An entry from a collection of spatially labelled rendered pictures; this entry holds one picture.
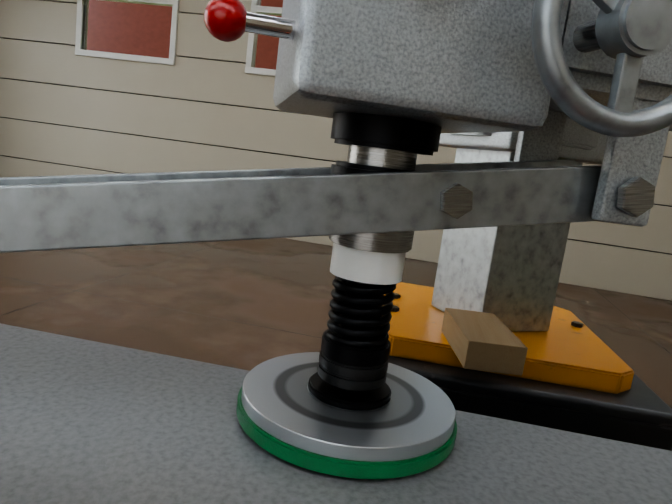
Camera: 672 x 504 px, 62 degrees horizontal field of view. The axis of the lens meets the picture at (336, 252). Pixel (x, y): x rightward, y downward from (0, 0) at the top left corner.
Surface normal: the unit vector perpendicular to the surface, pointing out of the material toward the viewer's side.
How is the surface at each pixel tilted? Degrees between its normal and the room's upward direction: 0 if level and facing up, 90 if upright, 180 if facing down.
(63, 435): 0
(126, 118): 90
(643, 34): 90
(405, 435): 0
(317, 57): 90
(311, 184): 90
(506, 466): 0
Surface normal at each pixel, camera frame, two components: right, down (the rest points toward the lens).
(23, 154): -0.20, 0.15
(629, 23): 0.18, 0.20
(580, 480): 0.13, -0.98
